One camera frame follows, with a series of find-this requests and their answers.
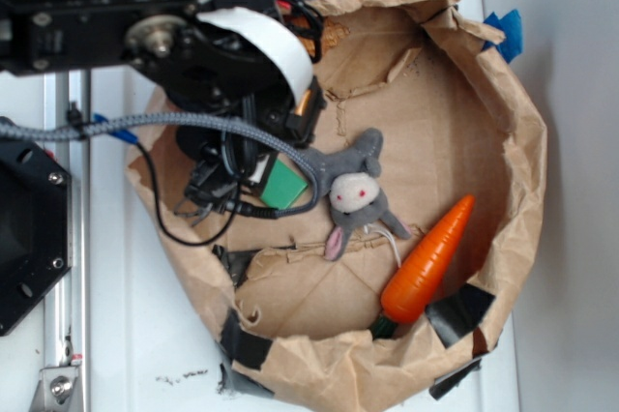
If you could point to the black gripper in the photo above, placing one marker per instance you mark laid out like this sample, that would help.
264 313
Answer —
226 163

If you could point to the green rectangular block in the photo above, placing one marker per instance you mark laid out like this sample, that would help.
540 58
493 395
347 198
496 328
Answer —
283 188

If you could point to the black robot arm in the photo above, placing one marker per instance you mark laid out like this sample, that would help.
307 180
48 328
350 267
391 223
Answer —
244 67

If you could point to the grey plush bunny toy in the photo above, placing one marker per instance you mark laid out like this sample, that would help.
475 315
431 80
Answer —
349 179

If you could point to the tan spiral seashell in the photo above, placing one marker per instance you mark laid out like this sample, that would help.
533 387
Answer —
333 35

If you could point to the white plastic tray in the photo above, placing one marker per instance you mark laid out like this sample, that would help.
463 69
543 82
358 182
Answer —
148 349

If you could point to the orange plastic carrot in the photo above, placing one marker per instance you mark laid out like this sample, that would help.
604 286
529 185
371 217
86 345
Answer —
412 286

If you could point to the brown paper bag container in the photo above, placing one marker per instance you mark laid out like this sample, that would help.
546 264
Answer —
455 121

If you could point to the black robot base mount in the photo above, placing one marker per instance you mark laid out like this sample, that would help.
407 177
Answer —
35 215

